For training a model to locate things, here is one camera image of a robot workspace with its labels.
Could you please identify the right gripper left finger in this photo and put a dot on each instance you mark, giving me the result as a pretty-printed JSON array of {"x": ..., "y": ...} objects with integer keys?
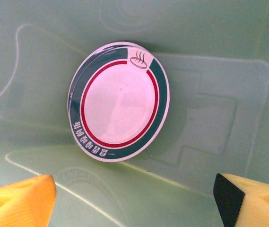
[{"x": 18, "y": 205}]

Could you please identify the green red rimmed plate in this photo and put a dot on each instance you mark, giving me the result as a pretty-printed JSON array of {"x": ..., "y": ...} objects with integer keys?
[
  {"x": 70, "y": 97},
  {"x": 120, "y": 101}
]

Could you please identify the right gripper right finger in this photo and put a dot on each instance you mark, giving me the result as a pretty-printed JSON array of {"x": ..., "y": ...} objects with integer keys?
[{"x": 254, "y": 205}]

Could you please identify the green plastic bin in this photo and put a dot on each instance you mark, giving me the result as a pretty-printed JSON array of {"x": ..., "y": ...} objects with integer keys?
[{"x": 219, "y": 47}]

